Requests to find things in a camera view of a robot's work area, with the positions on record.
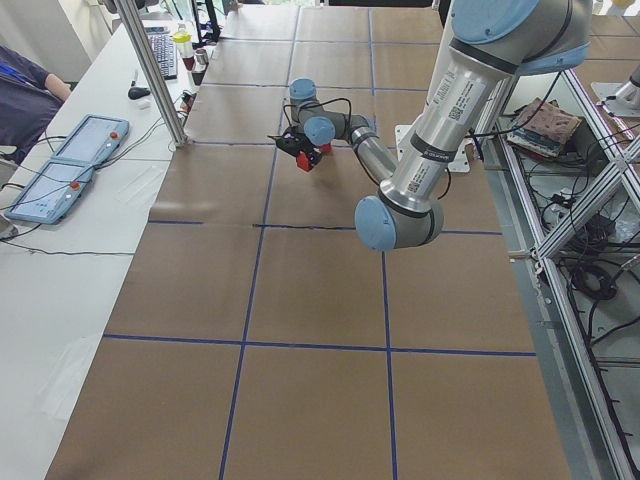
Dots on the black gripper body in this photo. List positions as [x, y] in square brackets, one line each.
[308, 151]

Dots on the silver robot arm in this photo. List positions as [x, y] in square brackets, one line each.
[491, 41]

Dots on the metal cup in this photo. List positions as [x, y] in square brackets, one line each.
[201, 57]

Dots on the yellow lid bottle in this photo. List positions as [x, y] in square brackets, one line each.
[182, 40]

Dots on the black computer mouse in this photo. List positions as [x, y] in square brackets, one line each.
[135, 92]

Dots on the black keyboard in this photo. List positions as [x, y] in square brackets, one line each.
[165, 54]

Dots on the upper blue teach pendant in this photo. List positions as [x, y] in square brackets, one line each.
[93, 140]

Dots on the blue teach pendant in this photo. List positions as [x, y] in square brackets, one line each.
[93, 140]
[51, 193]

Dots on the lower blue teach pendant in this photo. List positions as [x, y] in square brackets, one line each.
[51, 193]

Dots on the stack of books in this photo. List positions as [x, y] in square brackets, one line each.
[544, 128]

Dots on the seated person in blue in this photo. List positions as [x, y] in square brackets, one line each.
[31, 96]

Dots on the aluminium frame post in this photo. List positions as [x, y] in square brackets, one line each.
[129, 15]

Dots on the white pedestal column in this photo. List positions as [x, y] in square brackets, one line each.
[460, 162]

